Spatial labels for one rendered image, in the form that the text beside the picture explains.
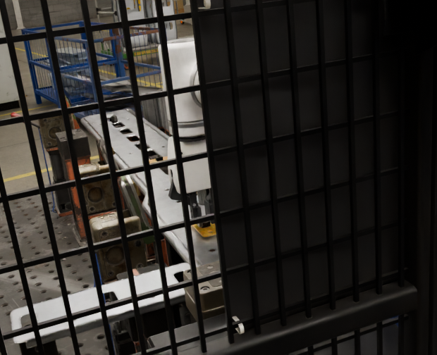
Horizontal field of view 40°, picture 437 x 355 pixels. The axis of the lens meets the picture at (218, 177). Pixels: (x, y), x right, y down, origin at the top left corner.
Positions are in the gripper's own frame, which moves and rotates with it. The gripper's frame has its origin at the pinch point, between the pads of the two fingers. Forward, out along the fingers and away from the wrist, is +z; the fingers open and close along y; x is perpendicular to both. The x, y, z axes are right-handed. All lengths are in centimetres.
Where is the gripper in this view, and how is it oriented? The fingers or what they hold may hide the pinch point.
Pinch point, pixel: (203, 213)
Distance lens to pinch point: 111.1
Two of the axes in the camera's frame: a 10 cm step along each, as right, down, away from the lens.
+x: 3.8, 2.8, -8.8
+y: -9.2, 2.2, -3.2
